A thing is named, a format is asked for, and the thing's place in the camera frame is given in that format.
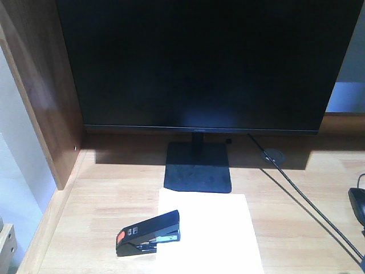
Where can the white paper sheets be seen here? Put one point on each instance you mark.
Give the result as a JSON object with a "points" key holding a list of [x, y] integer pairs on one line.
{"points": [[216, 234]]}

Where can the black stapler with orange tab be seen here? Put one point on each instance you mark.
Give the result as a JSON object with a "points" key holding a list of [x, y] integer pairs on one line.
{"points": [[143, 237]]}

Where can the wooden desk side panel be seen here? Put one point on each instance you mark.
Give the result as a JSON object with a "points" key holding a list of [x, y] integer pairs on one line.
{"points": [[32, 39]]}

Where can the black computer monitor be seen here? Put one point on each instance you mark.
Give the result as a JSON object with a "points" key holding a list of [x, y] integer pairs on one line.
{"points": [[206, 66]]}

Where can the grey desk cable grommet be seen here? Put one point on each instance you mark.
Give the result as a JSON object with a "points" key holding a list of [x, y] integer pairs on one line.
{"points": [[273, 154]]}

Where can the wooden chair frame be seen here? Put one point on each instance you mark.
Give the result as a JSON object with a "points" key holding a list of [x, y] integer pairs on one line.
{"points": [[8, 246]]}

